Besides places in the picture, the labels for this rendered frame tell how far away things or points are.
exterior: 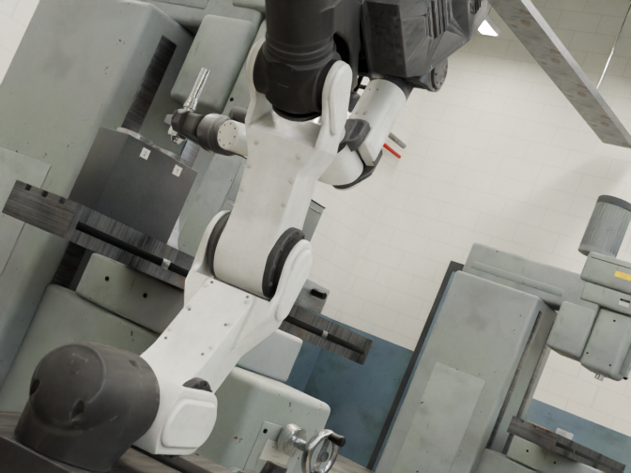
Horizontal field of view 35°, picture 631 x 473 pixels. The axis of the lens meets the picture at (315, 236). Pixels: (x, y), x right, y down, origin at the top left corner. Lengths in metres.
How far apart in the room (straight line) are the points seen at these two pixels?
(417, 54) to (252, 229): 0.45
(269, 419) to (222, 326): 0.54
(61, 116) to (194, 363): 1.28
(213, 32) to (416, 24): 1.00
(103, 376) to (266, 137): 0.59
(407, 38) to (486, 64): 8.69
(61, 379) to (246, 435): 0.85
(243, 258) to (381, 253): 8.43
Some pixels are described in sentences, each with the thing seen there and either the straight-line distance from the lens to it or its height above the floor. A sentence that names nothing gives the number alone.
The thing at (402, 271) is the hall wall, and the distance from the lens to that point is 10.05.
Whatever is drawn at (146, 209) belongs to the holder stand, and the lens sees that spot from 2.30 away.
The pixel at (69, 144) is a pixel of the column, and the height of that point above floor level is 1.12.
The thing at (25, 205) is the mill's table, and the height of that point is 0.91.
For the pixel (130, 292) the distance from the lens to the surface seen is 2.52.
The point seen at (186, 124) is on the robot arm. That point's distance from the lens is 2.31.
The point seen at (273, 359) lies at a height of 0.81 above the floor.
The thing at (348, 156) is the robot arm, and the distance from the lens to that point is 2.02.
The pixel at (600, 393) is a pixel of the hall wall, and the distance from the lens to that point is 8.97.
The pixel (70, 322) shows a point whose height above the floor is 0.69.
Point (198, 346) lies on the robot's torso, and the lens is 1.75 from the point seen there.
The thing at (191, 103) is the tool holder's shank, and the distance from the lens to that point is 2.39.
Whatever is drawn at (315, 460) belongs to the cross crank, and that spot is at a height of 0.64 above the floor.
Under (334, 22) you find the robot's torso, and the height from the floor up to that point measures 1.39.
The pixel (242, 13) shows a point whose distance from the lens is 2.73.
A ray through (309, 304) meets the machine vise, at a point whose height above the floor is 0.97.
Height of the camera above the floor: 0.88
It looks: 6 degrees up
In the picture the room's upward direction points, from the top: 23 degrees clockwise
